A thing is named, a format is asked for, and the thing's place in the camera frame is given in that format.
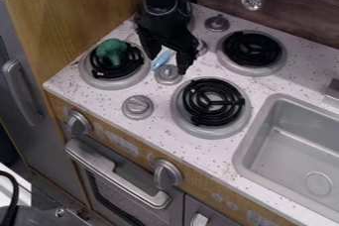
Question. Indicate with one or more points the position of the toy sink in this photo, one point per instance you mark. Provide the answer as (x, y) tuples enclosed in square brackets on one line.
[(293, 155)]

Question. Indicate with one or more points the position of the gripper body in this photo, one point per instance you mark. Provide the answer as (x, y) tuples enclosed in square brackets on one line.
[(166, 26)]

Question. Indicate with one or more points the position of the toy stove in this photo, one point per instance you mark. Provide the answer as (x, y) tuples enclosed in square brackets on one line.
[(181, 74)]

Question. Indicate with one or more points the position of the green toy broccoli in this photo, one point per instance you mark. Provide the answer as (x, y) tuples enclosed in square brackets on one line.
[(112, 51)]

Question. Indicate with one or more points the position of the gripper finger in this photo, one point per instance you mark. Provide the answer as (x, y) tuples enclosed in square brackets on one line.
[(185, 61), (150, 47)]

